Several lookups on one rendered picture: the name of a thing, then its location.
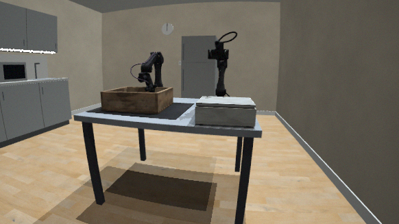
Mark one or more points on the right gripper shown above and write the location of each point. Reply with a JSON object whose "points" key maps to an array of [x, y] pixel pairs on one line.
{"points": [[150, 83]]}

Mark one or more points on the black rectangular mat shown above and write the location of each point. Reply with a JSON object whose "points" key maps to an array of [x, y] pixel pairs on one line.
{"points": [[172, 112]]}

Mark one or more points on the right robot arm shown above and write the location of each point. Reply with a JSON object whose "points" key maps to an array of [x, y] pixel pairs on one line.
{"points": [[146, 68]]}

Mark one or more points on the wooden crate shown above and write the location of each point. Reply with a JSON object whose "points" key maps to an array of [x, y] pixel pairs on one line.
{"points": [[136, 99]]}

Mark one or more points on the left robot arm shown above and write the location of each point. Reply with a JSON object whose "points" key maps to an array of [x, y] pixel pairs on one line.
{"points": [[220, 91]]}

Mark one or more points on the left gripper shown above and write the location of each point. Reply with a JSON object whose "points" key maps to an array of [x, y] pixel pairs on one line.
{"points": [[218, 53]]}

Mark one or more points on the white bench scale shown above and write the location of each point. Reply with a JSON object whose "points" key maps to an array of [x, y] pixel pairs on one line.
{"points": [[213, 111]]}

